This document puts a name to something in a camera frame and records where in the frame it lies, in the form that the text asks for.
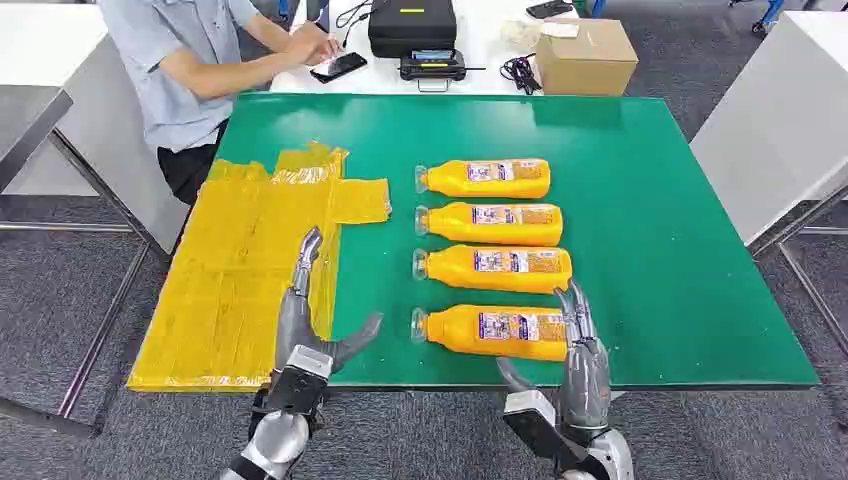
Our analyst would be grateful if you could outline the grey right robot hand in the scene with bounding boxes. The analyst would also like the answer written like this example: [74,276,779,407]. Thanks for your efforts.
[496,280,611,431]

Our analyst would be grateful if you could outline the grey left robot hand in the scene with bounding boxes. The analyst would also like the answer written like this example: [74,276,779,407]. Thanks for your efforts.
[274,227,385,376]

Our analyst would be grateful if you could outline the orange drink bottle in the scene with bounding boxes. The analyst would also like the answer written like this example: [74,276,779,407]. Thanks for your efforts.
[409,303,571,363]
[415,158,552,200]
[411,244,574,295]
[414,201,565,248]

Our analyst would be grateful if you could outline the yellow taped sheet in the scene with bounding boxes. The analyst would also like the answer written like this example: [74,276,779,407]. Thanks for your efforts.
[127,140,393,393]

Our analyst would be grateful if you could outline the green table mat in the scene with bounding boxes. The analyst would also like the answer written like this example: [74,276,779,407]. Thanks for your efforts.
[215,92,821,390]

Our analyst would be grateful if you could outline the black smartphone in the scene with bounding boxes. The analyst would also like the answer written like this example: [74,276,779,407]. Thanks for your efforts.
[309,52,369,85]
[525,0,575,20]

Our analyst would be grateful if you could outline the person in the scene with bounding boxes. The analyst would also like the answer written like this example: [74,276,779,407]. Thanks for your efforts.
[97,0,344,207]

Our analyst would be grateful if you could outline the black handheld controller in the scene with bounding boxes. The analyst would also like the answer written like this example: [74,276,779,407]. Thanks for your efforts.
[398,48,487,93]

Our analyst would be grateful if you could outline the dark upright device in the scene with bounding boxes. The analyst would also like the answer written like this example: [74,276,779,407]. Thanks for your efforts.
[305,0,331,33]

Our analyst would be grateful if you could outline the black carrying case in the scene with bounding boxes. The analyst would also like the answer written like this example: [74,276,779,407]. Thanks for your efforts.
[368,0,458,60]

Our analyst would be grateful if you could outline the brown cardboard box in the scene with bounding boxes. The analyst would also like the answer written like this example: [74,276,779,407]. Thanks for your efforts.
[535,18,639,97]

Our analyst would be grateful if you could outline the pale metal-legged table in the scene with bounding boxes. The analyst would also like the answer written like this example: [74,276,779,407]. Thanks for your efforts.
[688,9,848,359]

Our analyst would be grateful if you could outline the white table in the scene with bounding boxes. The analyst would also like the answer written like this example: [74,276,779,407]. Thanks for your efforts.
[270,0,584,97]

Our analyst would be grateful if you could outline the white paper slip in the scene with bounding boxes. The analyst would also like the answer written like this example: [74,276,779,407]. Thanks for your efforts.
[539,21,582,40]

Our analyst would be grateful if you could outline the grey metal-legged table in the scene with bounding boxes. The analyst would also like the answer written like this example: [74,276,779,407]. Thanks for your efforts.
[0,3,193,439]

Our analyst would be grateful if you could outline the blue wheeled stand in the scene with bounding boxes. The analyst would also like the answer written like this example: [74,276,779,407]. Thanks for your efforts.
[728,0,788,36]

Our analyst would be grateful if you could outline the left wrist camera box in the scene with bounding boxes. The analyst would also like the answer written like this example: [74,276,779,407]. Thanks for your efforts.
[263,344,335,417]

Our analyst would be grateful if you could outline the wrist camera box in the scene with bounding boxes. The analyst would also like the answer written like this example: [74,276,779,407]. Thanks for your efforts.
[263,344,335,417]
[502,389,601,477]

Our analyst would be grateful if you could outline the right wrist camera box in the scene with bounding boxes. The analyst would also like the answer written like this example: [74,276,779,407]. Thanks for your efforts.
[502,389,601,477]

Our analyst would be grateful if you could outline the coiled black cable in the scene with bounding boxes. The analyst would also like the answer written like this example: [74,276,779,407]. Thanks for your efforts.
[499,54,543,96]

